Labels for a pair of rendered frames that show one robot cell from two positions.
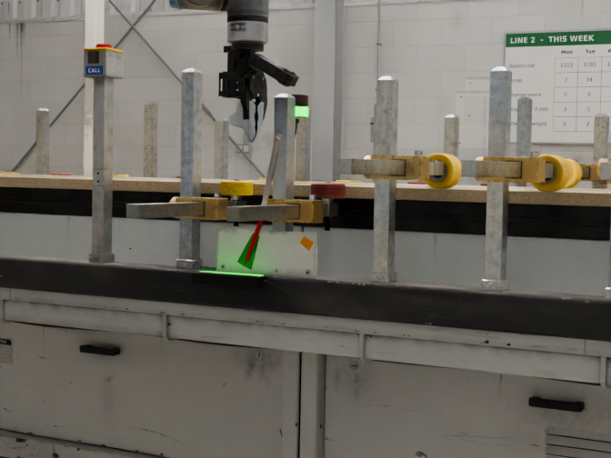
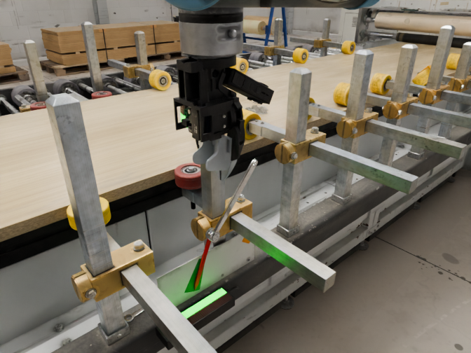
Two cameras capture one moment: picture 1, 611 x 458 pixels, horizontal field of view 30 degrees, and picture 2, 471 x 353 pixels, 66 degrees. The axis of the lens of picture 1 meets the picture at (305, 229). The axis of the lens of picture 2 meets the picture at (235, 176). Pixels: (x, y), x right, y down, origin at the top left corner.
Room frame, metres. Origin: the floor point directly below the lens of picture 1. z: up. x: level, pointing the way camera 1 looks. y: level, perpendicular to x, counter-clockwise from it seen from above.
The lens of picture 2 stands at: (2.28, 0.64, 1.30)
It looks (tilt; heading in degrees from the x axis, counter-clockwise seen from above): 28 degrees down; 290
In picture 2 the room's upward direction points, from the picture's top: straight up
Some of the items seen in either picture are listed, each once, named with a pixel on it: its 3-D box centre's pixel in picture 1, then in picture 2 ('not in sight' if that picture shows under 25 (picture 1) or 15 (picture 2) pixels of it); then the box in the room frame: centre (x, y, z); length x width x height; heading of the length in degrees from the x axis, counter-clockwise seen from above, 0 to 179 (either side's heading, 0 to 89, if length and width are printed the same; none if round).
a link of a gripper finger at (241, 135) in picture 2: (247, 99); (230, 134); (2.48, 0.13, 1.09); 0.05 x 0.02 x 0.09; 151
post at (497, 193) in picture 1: (497, 186); (350, 137); (2.31, -0.39, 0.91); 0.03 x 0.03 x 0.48; 61
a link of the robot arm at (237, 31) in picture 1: (246, 34); (212, 39); (2.50, 0.14, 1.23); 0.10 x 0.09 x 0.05; 151
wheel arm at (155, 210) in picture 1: (190, 210); (139, 285); (2.60, 0.26, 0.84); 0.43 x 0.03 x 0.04; 151
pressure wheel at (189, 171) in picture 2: (327, 205); (192, 188); (2.65, -0.05, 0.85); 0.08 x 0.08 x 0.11
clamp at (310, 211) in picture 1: (292, 210); (221, 217); (2.54, 0.03, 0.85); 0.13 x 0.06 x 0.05; 61
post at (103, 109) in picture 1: (102, 170); not in sight; (2.79, 0.50, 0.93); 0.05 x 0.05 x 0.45; 61
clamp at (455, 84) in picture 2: not in sight; (460, 82); (1.94, -1.07, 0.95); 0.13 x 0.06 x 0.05; 61
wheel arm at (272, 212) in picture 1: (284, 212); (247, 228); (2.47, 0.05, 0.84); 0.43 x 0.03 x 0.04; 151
